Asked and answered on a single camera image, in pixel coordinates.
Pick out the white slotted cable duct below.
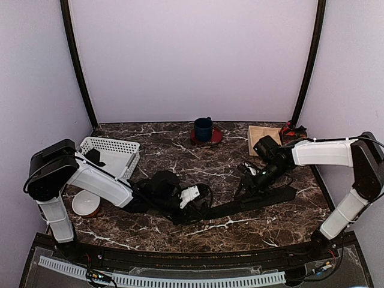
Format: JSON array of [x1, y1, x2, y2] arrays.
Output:
[[38, 256, 286, 288]]

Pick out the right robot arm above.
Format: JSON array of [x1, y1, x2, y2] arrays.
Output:
[[234, 132, 383, 260]]

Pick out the red saucer plate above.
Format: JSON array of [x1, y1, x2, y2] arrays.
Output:
[[190, 127, 223, 147]]

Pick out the white plastic basket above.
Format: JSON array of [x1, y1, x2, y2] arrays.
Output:
[[76, 137, 140, 180]]

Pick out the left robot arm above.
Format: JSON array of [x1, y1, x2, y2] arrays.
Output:
[[23, 137, 213, 262]]

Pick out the wooden compartment box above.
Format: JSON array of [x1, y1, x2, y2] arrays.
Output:
[[247, 125, 281, 156]]

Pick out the brown patterned rolled tie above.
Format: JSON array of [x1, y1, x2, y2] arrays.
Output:
[[295, 125, 307, 140]]

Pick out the red patterned rolled tie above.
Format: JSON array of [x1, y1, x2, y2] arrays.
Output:
[[278, 121, 300, 144]]

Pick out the white red bowl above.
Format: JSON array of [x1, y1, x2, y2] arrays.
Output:
[[71, 190, 101, 218]]

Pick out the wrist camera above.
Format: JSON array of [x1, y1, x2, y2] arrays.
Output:
[[244, 162, 259, 176], [179, 184, 209, 209]]

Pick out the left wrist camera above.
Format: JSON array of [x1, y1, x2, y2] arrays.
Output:
[[179, 184, 209, 209]]

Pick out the left black frame post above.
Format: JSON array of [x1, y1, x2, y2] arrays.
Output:
[[60, 0, 98, 129]]

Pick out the right black frame post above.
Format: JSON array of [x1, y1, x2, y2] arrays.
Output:
[[291, 0, 326, 126]]

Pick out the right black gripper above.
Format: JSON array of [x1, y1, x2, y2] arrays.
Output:
[[235, 161, 290, 203]]

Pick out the black necktie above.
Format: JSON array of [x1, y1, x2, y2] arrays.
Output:
[[203, 186, 297, 220]]

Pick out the black frame post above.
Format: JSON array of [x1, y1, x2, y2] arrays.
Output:
[[291, 0, 326, 126], [60, 0, 98, 129]]

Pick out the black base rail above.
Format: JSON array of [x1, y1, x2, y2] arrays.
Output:
[[53, 232, 356, 271]]

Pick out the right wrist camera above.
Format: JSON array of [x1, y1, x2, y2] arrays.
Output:
[[244, 162, 259, 176]]

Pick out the dark blue mug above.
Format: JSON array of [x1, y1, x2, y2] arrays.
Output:
[[194, 117, 213, 142]]

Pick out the black tie in basket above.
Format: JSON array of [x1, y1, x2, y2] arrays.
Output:
[[84, 148, 106, 167]]

